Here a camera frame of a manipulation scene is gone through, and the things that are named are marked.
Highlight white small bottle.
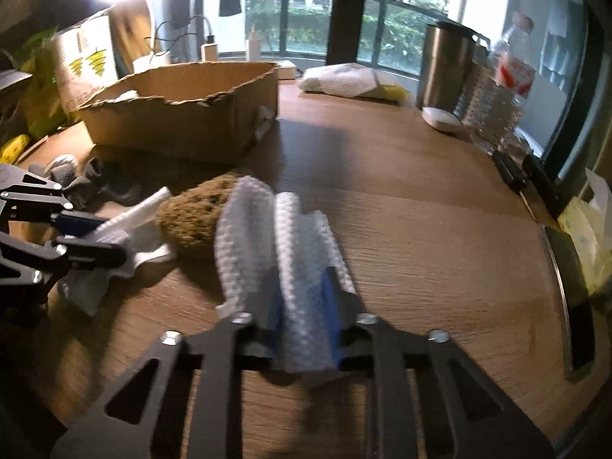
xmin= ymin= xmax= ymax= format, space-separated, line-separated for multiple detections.
xmin=245 ymin=24 xmax=261 ymax=62

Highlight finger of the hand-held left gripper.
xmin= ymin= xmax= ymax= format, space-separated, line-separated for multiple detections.
xmin=0 ymin=163 xmax=108 ymax=237
xmin=0 ymin=232 xmax=129 ymax=316

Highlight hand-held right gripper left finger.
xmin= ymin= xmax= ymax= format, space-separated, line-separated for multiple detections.
xmin=50 ymin=268 xmax=288 ymax=459

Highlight black smartphone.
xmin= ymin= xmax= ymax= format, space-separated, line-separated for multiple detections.
xmin=539 ymin=224 xmax=598 ymax=383

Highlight brown sponge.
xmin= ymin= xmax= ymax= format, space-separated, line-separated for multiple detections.
xmin=157 ymin=172 xmax=244 ymax=260

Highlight white bubble mailer package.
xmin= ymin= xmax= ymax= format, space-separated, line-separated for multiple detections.
xmin=297 ymin=62 xmax=407 ymax=106

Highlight yellow green plush toy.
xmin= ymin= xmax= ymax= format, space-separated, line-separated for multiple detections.
xmin=0 ymin=29 xmax=68 ymax=166

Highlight cardboard box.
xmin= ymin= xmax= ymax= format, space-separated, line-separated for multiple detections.
xmin=76 ymin=60 xmax=280 ymax=163

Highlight white cloth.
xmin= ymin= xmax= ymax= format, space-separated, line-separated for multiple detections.
xmin=58 ymin=186 xmax=174 ymax=316

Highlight yellow tissue pack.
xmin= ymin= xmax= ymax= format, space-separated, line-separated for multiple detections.
xmin=557 ymin=167 xmax=612 ymax=297

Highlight white printed carton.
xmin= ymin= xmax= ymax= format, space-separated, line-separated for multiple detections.
xmin=50 ymin=10 xmax=120 ymax=127

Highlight perforated metal holder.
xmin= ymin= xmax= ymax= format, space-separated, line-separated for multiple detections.
xmin=452 ymin=64 xmax=498 ymax=130

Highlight white charger adapter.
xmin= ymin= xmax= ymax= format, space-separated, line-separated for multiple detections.
xmin=201 ymin=33 xmax=220 ymax=63

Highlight clear plastic water bottle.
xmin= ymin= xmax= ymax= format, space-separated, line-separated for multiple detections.
xmin=471 ymin=12 xmax=537 ymax=154

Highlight bubble wrap sheet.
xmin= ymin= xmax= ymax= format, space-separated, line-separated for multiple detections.
xmin=213 ymin=175 xmax=357 ymax=374

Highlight white oval soap dish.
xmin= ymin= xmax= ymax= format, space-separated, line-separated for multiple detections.
xmin=421 ymin=106 xmax=462 ymax=132

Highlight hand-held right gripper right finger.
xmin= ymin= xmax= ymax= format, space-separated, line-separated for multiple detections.
xmin=321 ymin=268 xmax=558 ymax=459

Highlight dark grey socks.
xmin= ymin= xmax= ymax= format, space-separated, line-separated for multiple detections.
xmin=29 ymin=154 xmax=144 ymax=211

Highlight steel cylinder container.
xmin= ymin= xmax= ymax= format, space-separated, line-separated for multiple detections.
xmin=415 ymin=20 xmax=479 ymax=112

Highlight black clip tool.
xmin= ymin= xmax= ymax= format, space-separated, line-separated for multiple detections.
xmin=492 ymin=149 xmax=562 ymax=218

